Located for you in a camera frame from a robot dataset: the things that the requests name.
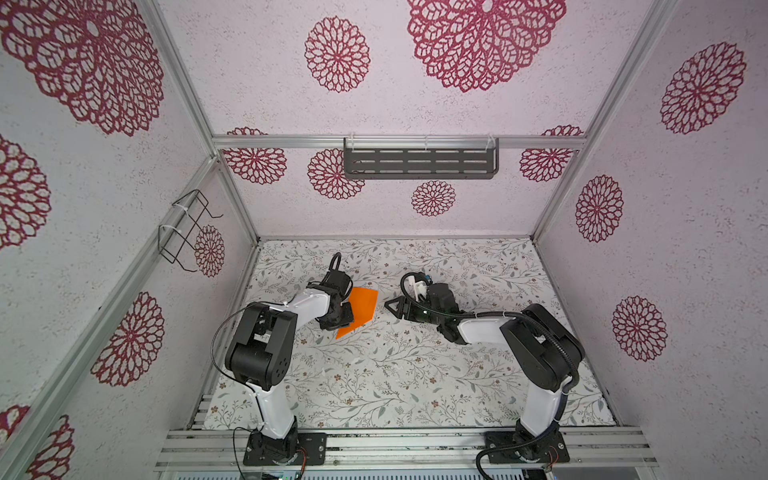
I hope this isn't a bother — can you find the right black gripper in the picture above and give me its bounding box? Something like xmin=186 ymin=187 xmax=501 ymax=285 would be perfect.
xmin=384 ymin=296 xmax=444 ymax=329

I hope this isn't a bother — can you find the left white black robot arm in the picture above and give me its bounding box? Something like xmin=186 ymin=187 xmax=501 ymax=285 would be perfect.
xmin=225 ymin=287 xmax=354 ymax=440

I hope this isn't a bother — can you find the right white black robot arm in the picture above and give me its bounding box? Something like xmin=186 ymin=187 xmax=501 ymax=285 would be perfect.
xmin=385 ymin=295 xmax=585 ymax=438

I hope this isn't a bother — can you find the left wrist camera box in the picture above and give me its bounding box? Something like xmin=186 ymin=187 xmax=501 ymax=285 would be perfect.
xmin=321 ymin=269 xmax=353 ymax=299

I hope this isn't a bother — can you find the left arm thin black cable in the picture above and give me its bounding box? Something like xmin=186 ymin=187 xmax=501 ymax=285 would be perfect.
xmin=209 ymin=305 xmax=283 ymax=478

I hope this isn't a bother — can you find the grey slotted wall shelf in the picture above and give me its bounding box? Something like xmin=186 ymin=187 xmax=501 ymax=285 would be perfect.
xmin=342 ymin=138 xmax=499 ymax=180

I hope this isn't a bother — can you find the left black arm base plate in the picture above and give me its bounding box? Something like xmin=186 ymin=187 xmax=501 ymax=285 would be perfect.
xmin=242 ymin=432 xmax=328 ymax=467

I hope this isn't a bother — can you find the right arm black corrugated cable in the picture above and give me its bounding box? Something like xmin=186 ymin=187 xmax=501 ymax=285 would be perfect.
xmin=399 ymin=271 xmax=582 ymax=480

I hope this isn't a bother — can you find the black wire wall basket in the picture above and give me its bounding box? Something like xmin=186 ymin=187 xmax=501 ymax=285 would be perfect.
xmin=156 ymin=189 xmax=226 ymax=278

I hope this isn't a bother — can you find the aluminium front rail frame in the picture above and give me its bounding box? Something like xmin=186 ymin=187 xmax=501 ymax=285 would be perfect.
xmin=151 ymin=426 xmax=659 ymax=473

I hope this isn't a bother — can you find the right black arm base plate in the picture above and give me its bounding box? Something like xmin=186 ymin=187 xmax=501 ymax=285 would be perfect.
xmin=484 ymin=431 xmax=571 ymax=465

